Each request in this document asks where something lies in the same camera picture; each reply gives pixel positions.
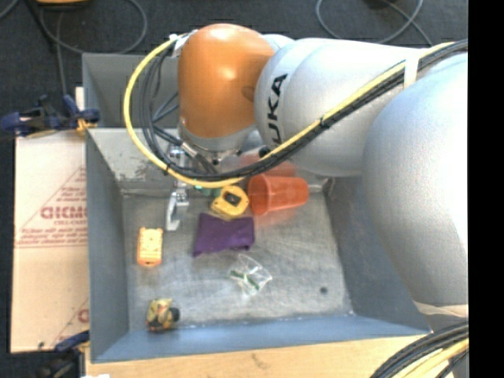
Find brown cardboard board red print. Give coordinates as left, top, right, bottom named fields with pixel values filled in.
left=9, top=131, right=92, bottom=354

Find grey metal bin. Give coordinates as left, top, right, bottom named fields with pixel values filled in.
left=81, top=52, right=434, bottom=364

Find yellow block with black hole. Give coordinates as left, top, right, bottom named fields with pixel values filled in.
left=209, top=185, right=250, bottom=221

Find orange plastic cup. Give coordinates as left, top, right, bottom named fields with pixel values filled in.
left=246, top=172, right=310, bottom=217

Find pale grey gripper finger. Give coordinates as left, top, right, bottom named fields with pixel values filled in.
left=165, top=199, right=179, bottom=232
left=174, top=189, right=191, bottom=221

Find orange ribbed toy block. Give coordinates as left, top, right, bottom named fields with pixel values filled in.
left=135, top=226, right=165, bottom=268

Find yellow and dark toy figure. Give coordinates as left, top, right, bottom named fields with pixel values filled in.
left=145, top=297, right=182, bottom=333

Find purple cloth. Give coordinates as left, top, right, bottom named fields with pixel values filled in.
left=191, top=212, right=256, bottom=258

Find clear plastic bag green bits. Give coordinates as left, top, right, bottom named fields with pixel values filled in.
left=226, top=253, right=274, bottom=297

